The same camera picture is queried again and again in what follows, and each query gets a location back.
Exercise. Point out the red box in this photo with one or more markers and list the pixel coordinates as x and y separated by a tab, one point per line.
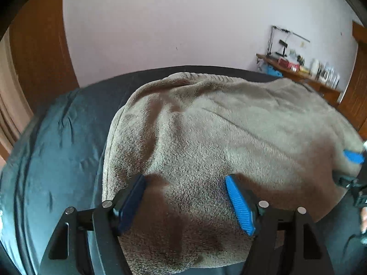
288	63

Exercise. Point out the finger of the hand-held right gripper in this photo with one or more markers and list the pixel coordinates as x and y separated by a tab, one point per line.
344	181
354	157

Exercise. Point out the wooden desk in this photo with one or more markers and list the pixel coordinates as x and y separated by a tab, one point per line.
324	87

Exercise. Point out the black phone holder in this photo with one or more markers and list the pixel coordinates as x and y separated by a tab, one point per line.
283	45

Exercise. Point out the brown wooden panel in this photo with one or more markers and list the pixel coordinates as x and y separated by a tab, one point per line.
43	48

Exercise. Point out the taupe fleece garment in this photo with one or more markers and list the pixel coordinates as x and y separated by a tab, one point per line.
215	134

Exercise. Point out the person's right hand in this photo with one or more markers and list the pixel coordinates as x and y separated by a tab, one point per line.
364	220

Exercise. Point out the teal bed cover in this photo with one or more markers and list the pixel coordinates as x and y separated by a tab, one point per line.
57	149

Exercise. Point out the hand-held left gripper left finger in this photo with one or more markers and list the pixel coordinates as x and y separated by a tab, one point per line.
130	206

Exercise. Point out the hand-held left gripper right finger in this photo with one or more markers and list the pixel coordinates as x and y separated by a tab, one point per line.
239	206

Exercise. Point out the beige curtain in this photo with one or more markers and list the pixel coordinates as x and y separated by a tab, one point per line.
11	106

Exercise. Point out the glass kettle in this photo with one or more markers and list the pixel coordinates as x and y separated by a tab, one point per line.
326	74

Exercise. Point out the black desk lamp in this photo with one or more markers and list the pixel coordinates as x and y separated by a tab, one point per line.
270	40

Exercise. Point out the white thermos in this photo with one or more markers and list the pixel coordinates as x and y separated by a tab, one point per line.
314	66

